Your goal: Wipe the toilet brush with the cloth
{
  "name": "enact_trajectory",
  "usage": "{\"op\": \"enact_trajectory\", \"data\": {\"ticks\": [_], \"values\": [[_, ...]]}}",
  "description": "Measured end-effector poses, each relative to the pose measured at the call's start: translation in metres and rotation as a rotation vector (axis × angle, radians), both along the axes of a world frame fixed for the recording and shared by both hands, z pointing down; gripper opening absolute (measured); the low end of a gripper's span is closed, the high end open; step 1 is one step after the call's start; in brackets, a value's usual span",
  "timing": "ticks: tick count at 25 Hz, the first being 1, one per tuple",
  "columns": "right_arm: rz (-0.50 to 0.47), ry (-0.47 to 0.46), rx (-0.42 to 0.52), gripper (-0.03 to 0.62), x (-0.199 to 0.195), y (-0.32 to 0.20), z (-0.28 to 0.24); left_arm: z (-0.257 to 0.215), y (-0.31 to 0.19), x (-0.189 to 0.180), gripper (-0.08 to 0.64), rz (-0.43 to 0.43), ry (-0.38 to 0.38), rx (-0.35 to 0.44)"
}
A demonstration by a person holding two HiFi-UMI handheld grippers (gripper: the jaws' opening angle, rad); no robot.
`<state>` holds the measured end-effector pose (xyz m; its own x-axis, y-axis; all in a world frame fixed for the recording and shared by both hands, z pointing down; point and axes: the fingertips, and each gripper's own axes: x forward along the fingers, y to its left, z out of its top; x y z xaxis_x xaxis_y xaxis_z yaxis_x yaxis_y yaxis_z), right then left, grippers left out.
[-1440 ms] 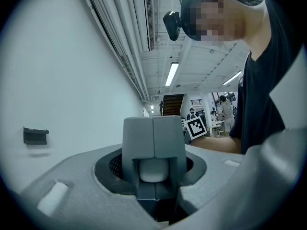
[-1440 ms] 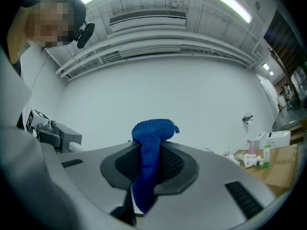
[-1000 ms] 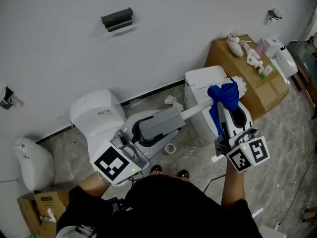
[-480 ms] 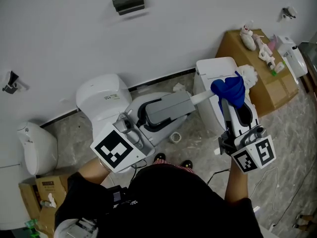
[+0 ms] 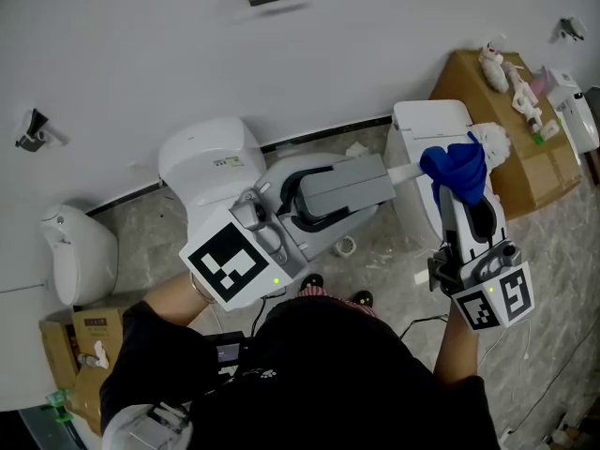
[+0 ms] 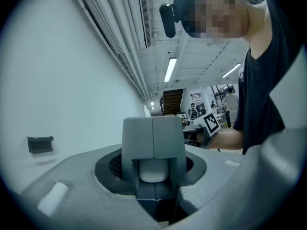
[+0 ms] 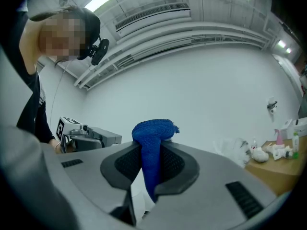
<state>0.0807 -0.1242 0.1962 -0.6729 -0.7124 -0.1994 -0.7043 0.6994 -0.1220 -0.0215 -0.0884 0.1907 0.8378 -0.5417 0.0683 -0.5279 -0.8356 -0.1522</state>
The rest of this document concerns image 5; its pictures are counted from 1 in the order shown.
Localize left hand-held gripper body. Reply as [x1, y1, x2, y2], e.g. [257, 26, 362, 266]
[178, 187, 310, 312]

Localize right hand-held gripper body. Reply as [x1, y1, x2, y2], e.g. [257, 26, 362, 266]
[427, 236, 535, 332]

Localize white toilet brush grey handle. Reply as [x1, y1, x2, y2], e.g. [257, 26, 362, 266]
[298, 122, 513, 218]

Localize blue knitted cleaning cloth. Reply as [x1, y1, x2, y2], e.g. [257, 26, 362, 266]
[419, 131, 488, 206]

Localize person's right forearm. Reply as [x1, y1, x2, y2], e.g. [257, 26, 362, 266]
[433, 307, 482, 389]

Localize person's left forearm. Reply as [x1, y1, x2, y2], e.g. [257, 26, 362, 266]
[142, 272, 218, 331]

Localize white toilet with tank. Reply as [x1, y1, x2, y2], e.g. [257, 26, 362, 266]
[157, 117, 380, 309]

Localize white tankless smart toilet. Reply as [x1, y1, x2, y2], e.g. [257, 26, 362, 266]
[383, 99, 506, 248]

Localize white toilet with black button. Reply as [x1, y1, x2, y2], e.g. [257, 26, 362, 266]
[546, 67, 600, 157]

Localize person's red checked trousers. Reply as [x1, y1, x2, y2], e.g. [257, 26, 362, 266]
[297, 286, 379, 319]

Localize black small screen device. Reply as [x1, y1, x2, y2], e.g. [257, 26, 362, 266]
[204, 330, 250, 377]

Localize clear bottle green base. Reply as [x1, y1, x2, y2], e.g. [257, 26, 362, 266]
[533, 118, 564, 146]

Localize white plastic toy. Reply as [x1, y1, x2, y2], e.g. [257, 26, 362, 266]
[503, 61, 546, 133]

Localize large brown cardboard box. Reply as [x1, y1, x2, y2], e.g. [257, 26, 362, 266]
[428, 50, 583, 221]

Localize person in black shirt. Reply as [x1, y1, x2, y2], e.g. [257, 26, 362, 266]
[98, 296, 502, 450]

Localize pink spray bottle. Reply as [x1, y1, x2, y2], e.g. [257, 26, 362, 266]
[529, 66, 552, 96]

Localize white plush toy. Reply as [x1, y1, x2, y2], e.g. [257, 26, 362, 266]
[478, 42, 510, 95]

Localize white urinal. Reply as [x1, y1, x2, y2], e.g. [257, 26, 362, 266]
[39, 203, 119, 308]

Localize crumpled white tissue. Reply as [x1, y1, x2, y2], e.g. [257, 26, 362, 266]
[91, 339, 111, 370]

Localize torn brown cardboard box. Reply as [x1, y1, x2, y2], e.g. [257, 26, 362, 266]
[38, 307, 128, 436]

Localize white fabric waist pouch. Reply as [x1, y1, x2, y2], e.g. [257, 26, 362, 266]
[101, 401, 194, 450]

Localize green plastic packaging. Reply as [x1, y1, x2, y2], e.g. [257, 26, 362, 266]
[44, 389, 74, 424]

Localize thin metal bracelet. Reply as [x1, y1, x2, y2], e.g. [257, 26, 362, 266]
[189, 272, 218, 306]

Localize white floor cable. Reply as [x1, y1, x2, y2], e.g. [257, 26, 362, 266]
[477, 319, 533, 433]

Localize black floor cable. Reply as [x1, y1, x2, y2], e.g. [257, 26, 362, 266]
[397, 314, 449, 339]

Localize small wall paper roll holder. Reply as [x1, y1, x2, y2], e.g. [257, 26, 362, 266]
[557, 16, 588, 43]

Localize black wall paper holder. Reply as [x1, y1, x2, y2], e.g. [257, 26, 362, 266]
[14, 108, 70, 152]

